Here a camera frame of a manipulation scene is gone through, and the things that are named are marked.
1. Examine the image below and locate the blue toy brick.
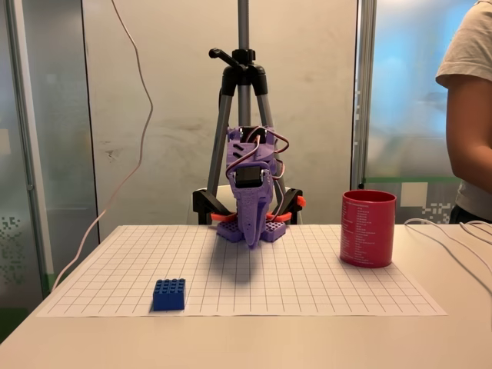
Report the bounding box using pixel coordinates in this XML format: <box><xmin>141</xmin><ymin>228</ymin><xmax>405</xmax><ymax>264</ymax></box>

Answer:
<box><xmin>151</xmin><ymin>278</ymin><xmax>187</xmax><ymax>312</ymax></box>

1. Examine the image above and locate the red cup with white print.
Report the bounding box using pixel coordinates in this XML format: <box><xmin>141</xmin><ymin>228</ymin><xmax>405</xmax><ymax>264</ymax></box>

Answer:
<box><xmin>338</xmin><ymin>189</ymin><xmax>397</xmax><ymax>269</ymax></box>

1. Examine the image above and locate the black and orange clamp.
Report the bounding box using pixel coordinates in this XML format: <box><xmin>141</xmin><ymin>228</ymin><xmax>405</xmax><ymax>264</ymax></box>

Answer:
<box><xmin>191</xmin><ymin>188</ymin><xmax>239</xmax><ymax>226</ymax></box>
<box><xmin>268</xmin><ymin>187</ymin><xmax>307</xmax><ymax>226</ymax></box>

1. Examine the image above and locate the white grid paper sheet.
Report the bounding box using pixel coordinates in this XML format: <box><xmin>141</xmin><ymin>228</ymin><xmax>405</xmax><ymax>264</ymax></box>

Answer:
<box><xmin>36</xmin><ymin>224</ymin><xmax>449</xmax><ymax>318</ymax></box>

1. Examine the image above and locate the grey and black tripod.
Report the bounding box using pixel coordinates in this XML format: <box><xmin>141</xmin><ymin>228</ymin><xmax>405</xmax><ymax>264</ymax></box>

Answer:
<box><xmin>206</xmin><ymin>0</ymin><xmax>288</xmax><ymax>228</ymax></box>

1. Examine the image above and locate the person in white t-shirt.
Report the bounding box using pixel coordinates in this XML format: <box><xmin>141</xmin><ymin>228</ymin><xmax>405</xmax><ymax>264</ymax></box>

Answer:
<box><xmin>436</xmin><ymin>0</ymin><xmax>492</xmax><ymax>225</ymax></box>

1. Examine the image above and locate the base servo wire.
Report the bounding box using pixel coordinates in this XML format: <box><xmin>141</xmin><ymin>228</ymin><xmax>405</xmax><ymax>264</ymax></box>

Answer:
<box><xmin>268</xmin><ymin>168</ymin><xmax>294</xmax><ymax>221</ymax></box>

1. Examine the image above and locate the wrist servo wire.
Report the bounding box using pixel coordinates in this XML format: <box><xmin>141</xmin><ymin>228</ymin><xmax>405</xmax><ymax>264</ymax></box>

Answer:
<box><xmin>226</xmin><ymin>126</ymin><xmax>291</xmax><ymax>181</ymax></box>

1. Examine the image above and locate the pink cable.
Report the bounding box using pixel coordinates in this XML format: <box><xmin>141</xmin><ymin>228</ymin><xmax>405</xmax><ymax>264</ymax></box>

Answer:
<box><xmin>52</xmin><ymin>0</ymin><xmax>155</xmax><ymax>293</ymax></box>

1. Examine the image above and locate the grey metal frame post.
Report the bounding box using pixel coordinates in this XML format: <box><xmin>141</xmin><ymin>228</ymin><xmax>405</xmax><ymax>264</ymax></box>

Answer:
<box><xmin>5</xmin><ymin>0</ymin><xmax>55</xmax><ymax>278</ymax></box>
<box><xmin>351</xmin><ymin>0</ymin><xmax>380</xmax><ymax>189</ymax></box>

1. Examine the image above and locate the thin white cable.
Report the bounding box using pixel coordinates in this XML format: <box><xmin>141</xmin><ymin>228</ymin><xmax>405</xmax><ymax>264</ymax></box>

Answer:
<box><xmin>459</xmin><ymin>221</ymin><xmax>492</xmax><ymax>247</ymax></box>
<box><xmin>403</xmin><ymin>218</ymin><xmax>492</xmax><ymax>293</ymax></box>

